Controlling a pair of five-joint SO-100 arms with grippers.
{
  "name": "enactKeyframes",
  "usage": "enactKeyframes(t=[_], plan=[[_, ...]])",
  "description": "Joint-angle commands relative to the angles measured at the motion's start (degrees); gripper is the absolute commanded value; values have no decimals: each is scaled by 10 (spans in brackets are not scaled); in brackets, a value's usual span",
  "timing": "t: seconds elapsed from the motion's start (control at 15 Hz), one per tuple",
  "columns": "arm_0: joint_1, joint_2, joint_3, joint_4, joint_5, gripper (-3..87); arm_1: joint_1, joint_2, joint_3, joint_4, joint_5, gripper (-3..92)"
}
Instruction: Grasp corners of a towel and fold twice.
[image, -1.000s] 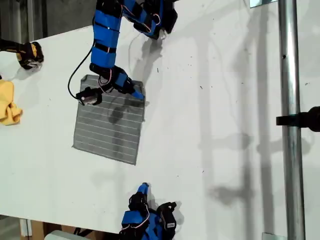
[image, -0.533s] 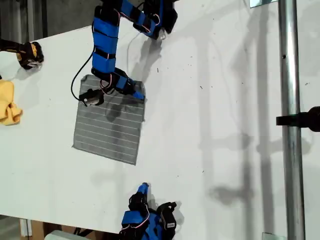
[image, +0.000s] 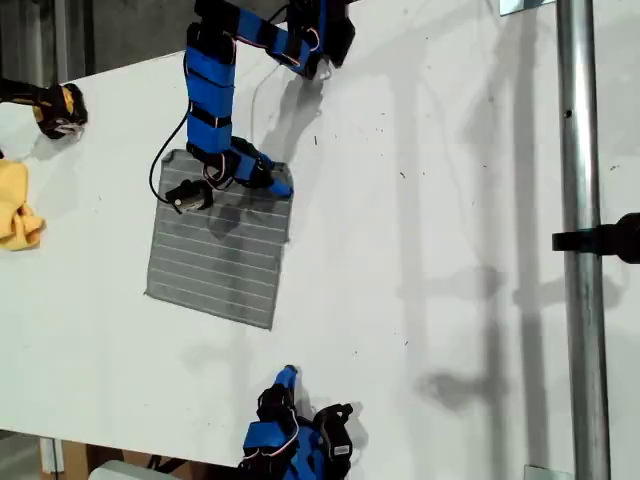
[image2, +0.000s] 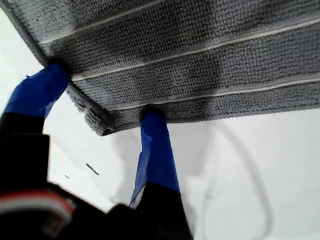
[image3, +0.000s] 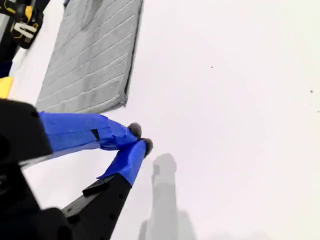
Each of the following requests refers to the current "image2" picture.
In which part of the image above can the thin white cable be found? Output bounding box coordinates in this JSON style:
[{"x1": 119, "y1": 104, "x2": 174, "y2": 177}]
[{"x1": 197, "y1": 119, "x2": 275, "y2": 240}]

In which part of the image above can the grey towel with white stripes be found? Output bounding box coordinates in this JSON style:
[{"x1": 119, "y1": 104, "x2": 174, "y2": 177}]
[{"x1": 0, "y1": 0, "x2": 320, "y2": 137}]

